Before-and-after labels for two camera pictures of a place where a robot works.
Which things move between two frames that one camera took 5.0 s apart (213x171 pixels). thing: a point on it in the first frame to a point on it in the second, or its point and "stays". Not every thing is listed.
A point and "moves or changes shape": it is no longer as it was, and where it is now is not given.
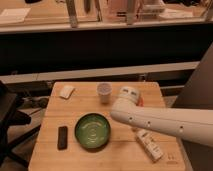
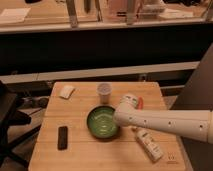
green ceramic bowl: (92, 130) moves or changes shape
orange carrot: (141, 102) stays
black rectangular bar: (62, 143) stays
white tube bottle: (149, 144) stays
